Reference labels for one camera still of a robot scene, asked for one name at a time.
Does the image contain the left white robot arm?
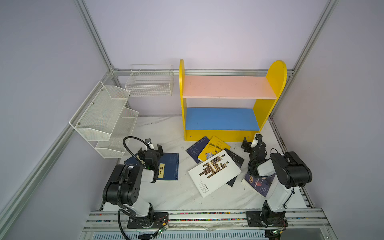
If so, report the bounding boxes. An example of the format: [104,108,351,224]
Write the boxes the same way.
[103,136,164,228]

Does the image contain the navy book under left arm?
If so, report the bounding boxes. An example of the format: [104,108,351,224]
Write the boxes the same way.
[124,154,144,166]

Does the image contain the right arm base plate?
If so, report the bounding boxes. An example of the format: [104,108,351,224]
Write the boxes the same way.
[246,211,288,228]

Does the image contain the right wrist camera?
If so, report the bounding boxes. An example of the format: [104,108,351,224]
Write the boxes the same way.
[251,139,259,148]

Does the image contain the white book brown bars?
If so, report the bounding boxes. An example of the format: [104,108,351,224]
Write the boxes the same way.
[188,150,241,198]

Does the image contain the purple illustrated book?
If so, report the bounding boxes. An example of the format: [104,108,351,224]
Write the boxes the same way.
[242,174,276,198]

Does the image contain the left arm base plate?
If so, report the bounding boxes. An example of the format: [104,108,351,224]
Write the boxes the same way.
[127,212,169,229]

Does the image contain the black wolf book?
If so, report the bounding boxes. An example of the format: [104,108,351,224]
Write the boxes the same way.
[225,149,244,187]

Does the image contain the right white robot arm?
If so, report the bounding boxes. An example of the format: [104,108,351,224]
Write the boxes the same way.
[241,134,313,228]

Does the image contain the white wire basket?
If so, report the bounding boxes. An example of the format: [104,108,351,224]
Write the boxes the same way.
[125,65,174,97]

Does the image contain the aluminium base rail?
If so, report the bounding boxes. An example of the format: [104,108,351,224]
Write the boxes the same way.
[80,208,337,240]

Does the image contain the white mesh two-tier rack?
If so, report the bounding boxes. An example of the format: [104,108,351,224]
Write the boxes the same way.
[69,82,139,159]

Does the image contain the yellow pink blue bookshelf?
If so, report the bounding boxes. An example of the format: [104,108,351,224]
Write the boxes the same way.
[179,60,288,142]

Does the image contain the navy bagua book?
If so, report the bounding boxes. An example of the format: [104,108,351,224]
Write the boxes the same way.
[186,137,210,164]

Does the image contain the navy book yellow label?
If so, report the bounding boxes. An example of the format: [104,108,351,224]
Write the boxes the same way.
[158,153,179,181]

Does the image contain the yellow cartoon book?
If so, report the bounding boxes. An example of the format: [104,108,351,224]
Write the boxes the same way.
[198,137,231,162]

